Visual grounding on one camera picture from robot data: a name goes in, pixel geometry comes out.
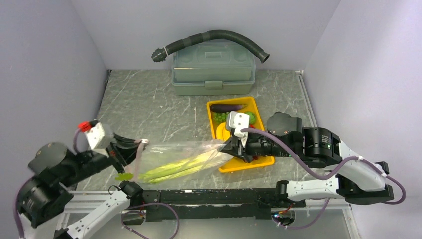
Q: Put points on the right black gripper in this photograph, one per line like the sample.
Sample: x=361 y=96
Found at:
x=235 y=147

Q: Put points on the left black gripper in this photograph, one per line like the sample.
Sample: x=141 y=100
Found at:
x=122 y=149

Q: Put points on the clear zip top bag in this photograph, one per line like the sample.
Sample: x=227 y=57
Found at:
x=159 y=154

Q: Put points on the yellow plastic tray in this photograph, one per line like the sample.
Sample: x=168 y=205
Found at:
x=236 y=164

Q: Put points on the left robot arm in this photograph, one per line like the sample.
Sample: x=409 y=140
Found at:
x=55 y=167

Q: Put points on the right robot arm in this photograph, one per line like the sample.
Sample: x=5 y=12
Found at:
x=337 y=171

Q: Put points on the yellow toy bananas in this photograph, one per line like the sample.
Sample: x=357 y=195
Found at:
x=222 y=133

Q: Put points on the green toy grapes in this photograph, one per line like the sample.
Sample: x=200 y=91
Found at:
x=219 y=118

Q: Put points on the purple toy eggplant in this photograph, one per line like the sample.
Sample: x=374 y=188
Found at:
x=223 y=108

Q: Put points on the grey plastic storage box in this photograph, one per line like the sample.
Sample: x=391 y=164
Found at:
x=213 y=68

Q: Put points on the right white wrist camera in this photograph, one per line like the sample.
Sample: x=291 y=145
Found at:
x=235 y=123

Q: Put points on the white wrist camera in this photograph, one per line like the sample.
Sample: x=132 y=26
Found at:
x=235 y=123
x=98 y=135

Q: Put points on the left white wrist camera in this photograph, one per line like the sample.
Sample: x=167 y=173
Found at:
x=98 y=135

